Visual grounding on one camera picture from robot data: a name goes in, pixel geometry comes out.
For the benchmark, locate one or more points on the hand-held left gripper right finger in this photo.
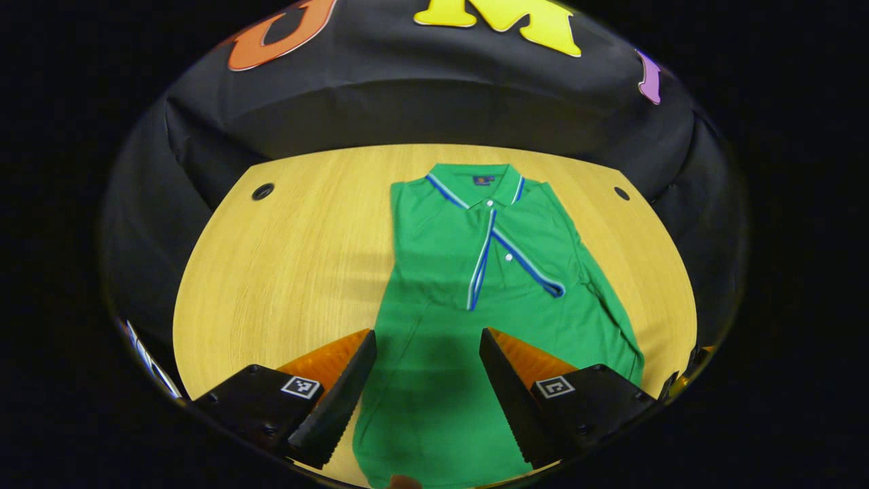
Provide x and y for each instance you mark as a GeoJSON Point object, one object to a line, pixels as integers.
{"type": "Point", "coordinates": [516, 404]}

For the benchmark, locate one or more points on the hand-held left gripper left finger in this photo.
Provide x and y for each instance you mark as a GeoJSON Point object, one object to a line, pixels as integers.
{"type": "Point", "coordinates": [339, 404]}

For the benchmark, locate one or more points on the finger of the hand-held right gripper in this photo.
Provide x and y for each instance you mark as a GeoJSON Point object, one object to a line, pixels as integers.
{"type": "Point", "coordinates": [689, 377]}

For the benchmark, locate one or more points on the green polo T-shirt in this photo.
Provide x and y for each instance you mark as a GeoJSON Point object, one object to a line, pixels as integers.
{"type": "Point", "coordinates": [434, 272]}

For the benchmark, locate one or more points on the black backdrop cloth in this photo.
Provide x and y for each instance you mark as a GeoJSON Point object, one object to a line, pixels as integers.
{"type": "Point", "coordinates": [407, 115]}

